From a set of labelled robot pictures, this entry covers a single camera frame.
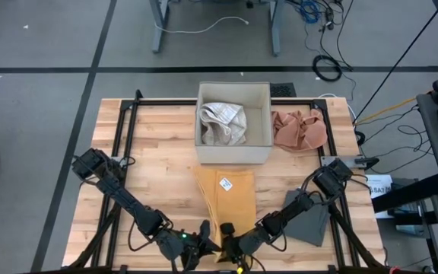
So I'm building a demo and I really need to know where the beige fabric storage box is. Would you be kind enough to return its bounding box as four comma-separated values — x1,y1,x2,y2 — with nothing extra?
195,81,274,165

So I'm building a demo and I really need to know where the white printed paper sheet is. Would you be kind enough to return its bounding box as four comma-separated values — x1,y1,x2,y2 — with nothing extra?
365,174,394,220

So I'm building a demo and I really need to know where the yellow cable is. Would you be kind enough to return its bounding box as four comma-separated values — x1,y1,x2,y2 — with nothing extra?
354,78,438,126

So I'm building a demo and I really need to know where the grey waffle towel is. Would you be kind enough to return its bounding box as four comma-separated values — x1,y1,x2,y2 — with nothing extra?
282,189,331,247

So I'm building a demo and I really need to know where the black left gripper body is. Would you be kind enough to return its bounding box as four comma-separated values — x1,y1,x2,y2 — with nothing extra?
156,228,214,272

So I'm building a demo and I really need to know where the white floor cable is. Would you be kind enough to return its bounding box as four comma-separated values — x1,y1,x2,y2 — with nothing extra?
154,15,249,34

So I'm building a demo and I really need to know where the black metal table frame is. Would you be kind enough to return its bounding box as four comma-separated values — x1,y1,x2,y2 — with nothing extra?
62,89,389,274

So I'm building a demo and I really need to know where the thin black cable tangle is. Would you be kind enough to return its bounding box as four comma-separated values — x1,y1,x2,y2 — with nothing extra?
355,104,435,176

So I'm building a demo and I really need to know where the black floor cable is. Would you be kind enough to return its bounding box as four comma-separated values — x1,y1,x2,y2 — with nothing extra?
317,0,355,72

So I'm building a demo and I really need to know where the white plaid towel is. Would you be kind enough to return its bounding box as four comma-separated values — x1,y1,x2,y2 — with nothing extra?
198,101,248,146

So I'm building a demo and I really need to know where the blue cable bundle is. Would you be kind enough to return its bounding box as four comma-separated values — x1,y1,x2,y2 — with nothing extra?
298,0,321,24

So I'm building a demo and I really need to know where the thin white cable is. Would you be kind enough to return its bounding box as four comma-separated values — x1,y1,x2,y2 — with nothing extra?
317,93,357,123

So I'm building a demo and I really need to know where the yellow towel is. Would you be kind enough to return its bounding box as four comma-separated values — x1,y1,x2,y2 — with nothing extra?
192,166,257,263

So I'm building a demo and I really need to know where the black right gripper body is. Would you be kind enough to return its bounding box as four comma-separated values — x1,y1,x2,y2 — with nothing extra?
222,227,271,263

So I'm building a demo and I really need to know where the coiled black cable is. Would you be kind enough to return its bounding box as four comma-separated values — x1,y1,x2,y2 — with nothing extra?
312,55,344,82

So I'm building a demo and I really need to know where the taut black cable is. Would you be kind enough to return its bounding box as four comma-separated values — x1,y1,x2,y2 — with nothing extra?
354,0,438,125

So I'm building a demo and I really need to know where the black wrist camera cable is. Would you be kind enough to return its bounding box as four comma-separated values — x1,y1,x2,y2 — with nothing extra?
127,218,156,253

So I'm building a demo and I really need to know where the salmon pink towel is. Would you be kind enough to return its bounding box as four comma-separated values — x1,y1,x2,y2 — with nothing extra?
271,109,329,152

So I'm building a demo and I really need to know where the black metal beam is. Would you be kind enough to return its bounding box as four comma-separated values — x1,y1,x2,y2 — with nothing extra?
370,173,438,214

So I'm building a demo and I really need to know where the black floor grille mat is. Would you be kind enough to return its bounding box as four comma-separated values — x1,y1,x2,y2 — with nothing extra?
270,82,297,98

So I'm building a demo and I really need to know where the grey desk leg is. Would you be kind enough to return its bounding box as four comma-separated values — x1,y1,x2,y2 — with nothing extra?
268,0,285,57
149,0,170,54

